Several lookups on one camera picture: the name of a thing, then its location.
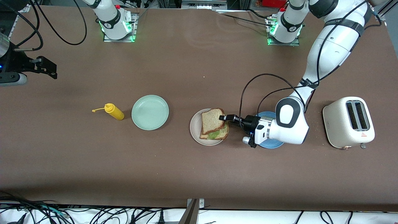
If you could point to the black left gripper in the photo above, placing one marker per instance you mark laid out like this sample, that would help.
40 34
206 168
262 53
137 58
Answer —
249 122

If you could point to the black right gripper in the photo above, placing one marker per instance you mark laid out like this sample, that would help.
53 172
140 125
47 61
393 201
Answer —
16 62

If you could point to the toasted bread slice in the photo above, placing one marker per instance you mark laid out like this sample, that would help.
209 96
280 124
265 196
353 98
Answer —
213 119
225 130

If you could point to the green lettuce leaf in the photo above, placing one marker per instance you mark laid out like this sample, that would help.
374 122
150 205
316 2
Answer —
214 134

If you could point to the yellow squeeze bottle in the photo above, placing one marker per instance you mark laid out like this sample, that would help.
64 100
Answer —
115 113

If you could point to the beige plate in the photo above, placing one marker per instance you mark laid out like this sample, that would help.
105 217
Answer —
196 124

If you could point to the blue plate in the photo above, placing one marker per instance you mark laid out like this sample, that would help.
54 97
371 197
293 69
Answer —
270 145

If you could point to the mint green plate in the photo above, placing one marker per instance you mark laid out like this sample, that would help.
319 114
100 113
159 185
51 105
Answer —
150 112

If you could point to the grey metal bar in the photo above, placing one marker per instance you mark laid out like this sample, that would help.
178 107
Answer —
190 214

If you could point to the white toaster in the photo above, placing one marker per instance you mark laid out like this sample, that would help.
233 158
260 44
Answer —
337 124

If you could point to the grey metal box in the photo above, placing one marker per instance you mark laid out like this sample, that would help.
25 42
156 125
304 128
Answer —
203 3

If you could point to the red box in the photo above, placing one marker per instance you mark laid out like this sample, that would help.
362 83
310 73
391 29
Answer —
273 3

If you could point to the metal corner bracket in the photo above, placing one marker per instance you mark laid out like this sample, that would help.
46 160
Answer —
201 203

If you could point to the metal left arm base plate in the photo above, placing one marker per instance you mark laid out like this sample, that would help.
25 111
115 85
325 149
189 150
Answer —
283 44

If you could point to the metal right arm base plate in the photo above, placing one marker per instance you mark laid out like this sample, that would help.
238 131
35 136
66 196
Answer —
134 26

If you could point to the aluminium frame bar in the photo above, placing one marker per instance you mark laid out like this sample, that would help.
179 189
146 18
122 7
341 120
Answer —
387 7

